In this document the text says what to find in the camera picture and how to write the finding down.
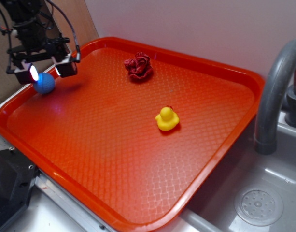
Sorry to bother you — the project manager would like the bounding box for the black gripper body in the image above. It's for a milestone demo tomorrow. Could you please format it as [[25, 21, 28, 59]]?
[[6, 36, 70, 73]]

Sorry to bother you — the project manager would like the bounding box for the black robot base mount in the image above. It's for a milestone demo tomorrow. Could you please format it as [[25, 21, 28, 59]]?
[[0, 147, 38, 232]]

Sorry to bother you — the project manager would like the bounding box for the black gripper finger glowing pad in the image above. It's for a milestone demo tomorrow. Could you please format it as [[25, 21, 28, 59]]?
[[54, 53, 78, 78], [14, 63, 39, 85]]

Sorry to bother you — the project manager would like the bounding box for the grey toy sink basin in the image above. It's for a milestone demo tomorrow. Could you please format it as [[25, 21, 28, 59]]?
[[181, 123, 296, 232]]

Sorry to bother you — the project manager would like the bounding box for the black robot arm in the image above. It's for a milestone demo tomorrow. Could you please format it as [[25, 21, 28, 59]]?
[[1, 0, 81, 85]]

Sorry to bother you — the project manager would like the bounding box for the crumpled red paper ball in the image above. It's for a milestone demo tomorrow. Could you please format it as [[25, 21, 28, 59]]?
[[124, 52, 154, 81]]

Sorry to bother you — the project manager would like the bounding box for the braided grey cable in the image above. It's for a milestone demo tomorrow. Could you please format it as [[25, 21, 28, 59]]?
[[45, 0, 81, 64]]

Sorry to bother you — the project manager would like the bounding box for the yellow rubber duck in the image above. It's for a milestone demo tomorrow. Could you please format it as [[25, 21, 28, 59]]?
[[155, 106, 180, 131]]

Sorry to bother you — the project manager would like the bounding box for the grey toy faucet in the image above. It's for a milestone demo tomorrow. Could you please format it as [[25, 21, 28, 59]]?
[[254, 39, 296, 155]]

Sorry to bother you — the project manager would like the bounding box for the round sink drain strainer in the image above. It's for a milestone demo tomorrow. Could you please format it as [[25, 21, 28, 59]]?
[[234, 185, 283, 227]]

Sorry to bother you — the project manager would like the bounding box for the blue foam ball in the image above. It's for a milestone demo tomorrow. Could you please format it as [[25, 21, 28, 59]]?
[[33, 72, 55, 94]]

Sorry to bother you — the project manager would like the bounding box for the red plastic tray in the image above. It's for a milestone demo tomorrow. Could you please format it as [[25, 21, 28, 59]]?
[[0, 38, 264, 232]]

